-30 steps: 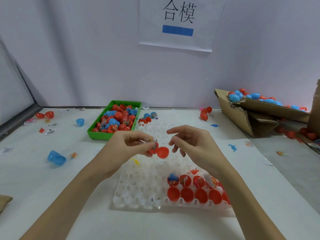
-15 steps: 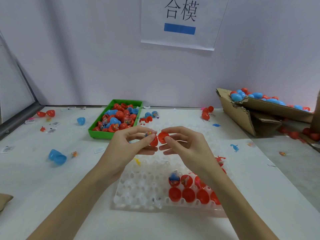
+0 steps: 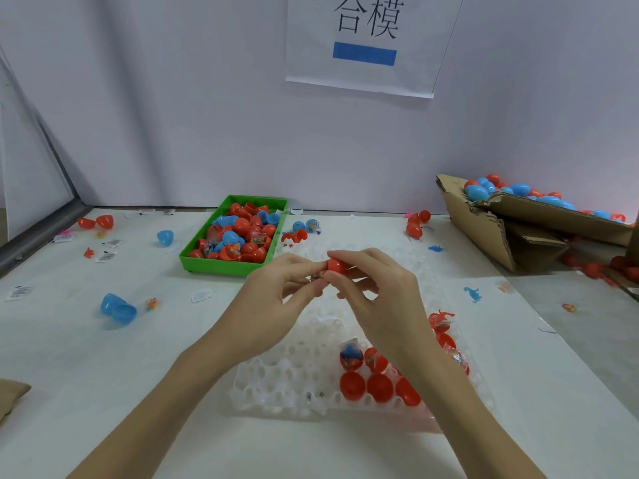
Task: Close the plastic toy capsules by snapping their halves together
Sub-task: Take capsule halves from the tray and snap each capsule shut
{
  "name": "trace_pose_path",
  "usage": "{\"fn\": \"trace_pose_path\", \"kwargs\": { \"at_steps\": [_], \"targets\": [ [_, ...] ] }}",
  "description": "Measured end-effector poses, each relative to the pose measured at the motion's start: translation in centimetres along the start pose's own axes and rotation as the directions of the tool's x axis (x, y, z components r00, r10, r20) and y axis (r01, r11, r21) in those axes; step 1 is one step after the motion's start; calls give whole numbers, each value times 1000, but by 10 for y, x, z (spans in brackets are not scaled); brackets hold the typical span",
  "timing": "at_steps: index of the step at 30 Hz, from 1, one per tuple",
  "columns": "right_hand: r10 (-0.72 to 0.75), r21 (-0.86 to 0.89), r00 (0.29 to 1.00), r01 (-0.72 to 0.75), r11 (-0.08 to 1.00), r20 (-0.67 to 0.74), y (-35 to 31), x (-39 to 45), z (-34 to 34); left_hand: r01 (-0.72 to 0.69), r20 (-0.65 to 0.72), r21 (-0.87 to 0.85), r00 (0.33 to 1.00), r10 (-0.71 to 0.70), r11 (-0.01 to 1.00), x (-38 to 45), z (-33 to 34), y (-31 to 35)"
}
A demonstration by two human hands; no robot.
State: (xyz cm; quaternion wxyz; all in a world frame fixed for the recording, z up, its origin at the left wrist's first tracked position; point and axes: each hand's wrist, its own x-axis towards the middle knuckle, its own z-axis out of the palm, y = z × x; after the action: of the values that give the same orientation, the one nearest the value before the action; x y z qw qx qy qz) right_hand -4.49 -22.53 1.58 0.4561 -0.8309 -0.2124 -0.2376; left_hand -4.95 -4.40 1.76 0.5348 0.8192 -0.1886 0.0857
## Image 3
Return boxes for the flat brown cardboard sheet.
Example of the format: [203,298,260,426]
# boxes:
[0,379,31,423]

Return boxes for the cardboard box of capsules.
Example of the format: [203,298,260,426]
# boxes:
[436,173,635,273]

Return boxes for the pile of finished eggs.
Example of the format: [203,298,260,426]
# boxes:
[463,173,630,224]

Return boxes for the green plastic tray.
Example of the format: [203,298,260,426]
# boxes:
[180,195,290,276]

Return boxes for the blue egg shell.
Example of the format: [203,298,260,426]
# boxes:
[100,292,138,327]

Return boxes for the clear triangular panel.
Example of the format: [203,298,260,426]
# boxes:
[0,49,76,240]

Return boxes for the white paper sign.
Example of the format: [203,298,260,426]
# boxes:
[286,0,465,100]

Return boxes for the person's left forearm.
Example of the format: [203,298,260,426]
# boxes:
[68,339,236,479]

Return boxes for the person's left hand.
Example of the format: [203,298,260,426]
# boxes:
[194,254,331,370]

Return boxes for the person's right forearm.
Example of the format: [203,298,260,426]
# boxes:
[404,344,545,479]

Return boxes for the small capsule cluster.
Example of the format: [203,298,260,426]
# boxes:
[282,218,321,243]

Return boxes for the person's right hand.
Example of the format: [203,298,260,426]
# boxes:
[321,247,445,373]

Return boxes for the clear plastic egg tray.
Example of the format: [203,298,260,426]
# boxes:
[228,244,495,425]

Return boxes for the grey metal rail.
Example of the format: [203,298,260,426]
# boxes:
[0,199,89,273]

